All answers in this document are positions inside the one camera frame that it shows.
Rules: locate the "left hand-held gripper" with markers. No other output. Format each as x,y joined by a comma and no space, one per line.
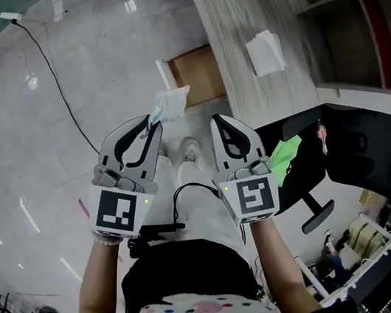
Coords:
115,211

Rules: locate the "white office desk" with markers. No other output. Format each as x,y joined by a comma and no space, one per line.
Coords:
365,272

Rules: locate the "white folded paper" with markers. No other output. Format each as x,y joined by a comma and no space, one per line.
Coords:
265,53

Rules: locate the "person's white trousers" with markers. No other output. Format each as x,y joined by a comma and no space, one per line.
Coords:
206,217

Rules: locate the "person's white right shoe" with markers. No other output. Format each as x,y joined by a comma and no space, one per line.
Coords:
189,149

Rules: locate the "grey wooden shelf unit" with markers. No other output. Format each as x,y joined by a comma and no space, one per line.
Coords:
347,42

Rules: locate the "large black office chair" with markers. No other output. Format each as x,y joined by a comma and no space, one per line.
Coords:
378,149

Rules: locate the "white teal plastic packet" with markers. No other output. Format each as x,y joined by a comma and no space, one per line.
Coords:
172,101

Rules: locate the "brown wooden drawer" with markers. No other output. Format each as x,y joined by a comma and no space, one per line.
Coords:
200,76

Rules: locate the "black computer monitor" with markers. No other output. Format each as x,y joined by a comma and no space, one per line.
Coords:
386,283

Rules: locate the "stack of pale boxes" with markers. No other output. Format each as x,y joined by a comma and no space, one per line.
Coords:
363,235

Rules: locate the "green cloth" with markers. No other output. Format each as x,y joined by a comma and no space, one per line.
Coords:
286,158

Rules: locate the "black belt-mounted box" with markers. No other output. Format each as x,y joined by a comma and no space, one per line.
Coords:
156,230

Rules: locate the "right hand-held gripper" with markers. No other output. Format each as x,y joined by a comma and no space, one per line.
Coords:
251,198

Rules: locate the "red hanging charm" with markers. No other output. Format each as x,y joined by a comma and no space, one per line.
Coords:
322,133

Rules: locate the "person's black white dotted top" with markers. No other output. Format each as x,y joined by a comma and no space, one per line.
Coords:
186,273

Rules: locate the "person's left forearm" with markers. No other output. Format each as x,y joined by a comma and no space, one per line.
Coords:
98,285

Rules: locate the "person's right forearm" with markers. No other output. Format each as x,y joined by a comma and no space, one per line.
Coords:
279,268

